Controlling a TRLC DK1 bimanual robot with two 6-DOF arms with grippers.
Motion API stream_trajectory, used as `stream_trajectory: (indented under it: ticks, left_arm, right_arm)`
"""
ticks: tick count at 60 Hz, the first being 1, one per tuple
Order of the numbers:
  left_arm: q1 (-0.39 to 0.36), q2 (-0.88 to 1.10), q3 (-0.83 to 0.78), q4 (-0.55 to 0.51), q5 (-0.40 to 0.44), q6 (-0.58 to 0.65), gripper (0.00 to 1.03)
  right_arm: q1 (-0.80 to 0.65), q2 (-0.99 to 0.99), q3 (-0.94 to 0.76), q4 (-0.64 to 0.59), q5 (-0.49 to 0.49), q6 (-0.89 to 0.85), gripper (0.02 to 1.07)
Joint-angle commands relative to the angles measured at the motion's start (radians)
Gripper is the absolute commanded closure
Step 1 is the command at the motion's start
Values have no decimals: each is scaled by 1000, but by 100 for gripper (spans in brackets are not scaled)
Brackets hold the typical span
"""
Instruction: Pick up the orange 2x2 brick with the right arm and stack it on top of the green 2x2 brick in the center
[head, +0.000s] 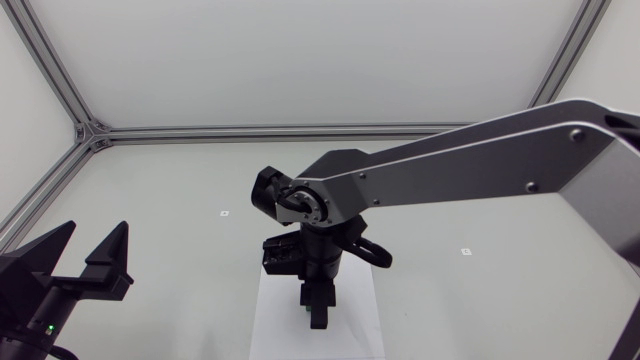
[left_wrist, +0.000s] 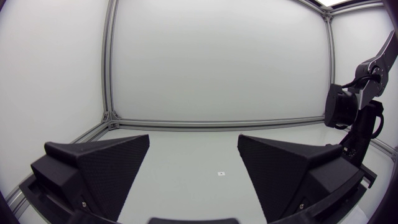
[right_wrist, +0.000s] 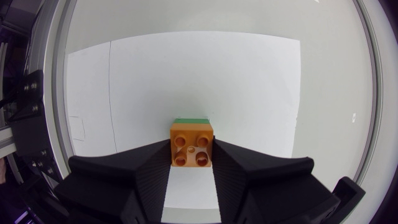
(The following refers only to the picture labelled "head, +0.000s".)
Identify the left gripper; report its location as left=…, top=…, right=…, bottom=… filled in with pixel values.
left=0, top=220, right=135, bottom=346

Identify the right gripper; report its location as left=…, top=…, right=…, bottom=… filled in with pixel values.
left=299, top=277, right=337, bottom=330

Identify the white paper sheet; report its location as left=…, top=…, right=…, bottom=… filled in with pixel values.
left=248, top=257, right=386, bottom=360

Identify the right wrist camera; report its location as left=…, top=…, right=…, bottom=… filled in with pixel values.
left=262, top=232, right=304, bottom=277

